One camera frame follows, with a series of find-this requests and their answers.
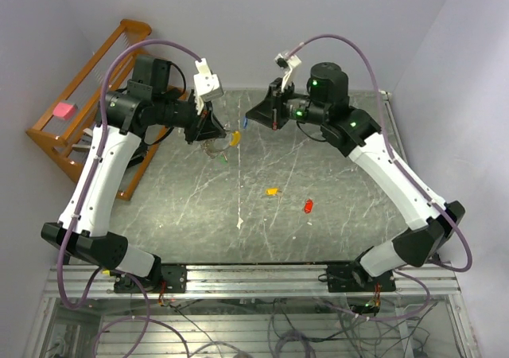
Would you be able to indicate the black stapler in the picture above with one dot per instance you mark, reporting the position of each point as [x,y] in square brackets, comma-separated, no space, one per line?
[138,156]

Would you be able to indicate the large keyring yellow handle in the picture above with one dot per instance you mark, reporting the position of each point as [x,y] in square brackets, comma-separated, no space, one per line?
[216,146]

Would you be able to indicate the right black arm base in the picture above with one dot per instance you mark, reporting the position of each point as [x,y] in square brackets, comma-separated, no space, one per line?
[339,278]

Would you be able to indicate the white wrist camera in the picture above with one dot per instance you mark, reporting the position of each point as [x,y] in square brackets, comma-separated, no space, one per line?
[207,85]
[289,66]

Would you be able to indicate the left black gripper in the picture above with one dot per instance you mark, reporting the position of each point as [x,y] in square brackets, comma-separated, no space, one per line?
[203,126]

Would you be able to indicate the pink eraser block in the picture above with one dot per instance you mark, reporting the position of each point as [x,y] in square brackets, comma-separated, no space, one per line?
[64,110]

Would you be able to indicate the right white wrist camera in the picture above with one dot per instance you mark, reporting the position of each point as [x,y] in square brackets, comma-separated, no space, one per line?
[289,66]

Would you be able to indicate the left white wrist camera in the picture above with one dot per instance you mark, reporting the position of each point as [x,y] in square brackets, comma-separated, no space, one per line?
[207,85]

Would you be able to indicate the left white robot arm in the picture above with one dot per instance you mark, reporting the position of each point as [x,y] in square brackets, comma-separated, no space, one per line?
[83,228]

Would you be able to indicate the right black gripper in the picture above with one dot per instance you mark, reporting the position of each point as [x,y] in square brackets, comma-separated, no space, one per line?
[270,110]

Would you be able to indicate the green key tag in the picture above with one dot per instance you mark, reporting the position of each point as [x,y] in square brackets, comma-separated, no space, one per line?
[222,158]

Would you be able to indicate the red tag key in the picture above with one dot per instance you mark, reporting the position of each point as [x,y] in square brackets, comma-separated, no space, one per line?
[308,206]

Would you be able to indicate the aluminium frame rail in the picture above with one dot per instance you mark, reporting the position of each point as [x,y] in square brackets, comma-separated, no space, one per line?
[292,281]

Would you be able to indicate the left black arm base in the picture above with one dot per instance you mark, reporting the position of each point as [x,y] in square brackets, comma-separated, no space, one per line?
[166,279]

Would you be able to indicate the yellow tag key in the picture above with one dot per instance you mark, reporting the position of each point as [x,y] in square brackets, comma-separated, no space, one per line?
[273,192]

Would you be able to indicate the wooden tiered rack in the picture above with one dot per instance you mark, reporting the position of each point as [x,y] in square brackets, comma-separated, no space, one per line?
[55,136]

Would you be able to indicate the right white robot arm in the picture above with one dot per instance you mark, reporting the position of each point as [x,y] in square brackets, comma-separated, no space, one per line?
[430,219]

